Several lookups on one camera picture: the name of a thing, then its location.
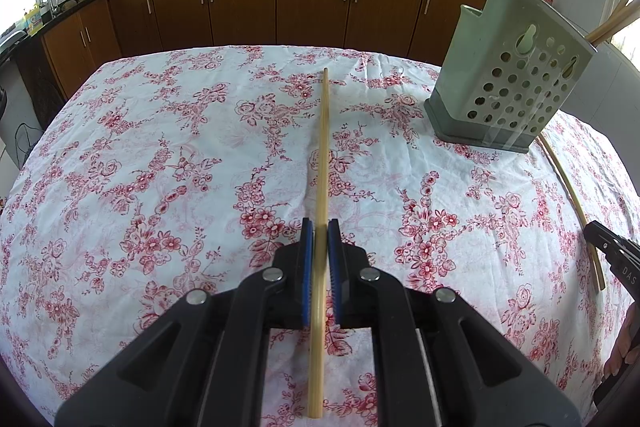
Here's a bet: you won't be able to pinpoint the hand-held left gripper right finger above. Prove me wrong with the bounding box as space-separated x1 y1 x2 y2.
327 218 583 427

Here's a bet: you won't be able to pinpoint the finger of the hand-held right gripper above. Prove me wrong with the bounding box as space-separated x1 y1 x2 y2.
584 220 640 303

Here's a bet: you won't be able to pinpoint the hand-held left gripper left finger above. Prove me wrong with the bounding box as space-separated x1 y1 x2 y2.
54 217 315 427

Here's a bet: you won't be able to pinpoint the long bamboo chopstick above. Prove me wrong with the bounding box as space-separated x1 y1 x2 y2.
306 67 332 420

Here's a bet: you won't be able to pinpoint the green perforated chopstick holder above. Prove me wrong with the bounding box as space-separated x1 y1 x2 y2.
424 0 598 152

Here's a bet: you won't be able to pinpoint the person's right hand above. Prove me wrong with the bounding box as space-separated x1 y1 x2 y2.
604 307 640 378

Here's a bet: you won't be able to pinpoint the red floral tablecloth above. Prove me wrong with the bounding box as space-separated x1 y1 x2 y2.
0 44 640 427

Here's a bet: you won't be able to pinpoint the wooden base cabinets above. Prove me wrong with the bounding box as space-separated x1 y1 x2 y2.
42 0 493 84

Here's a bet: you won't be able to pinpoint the yellow blue dish soap pack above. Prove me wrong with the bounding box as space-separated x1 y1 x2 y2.
22 9 44 34

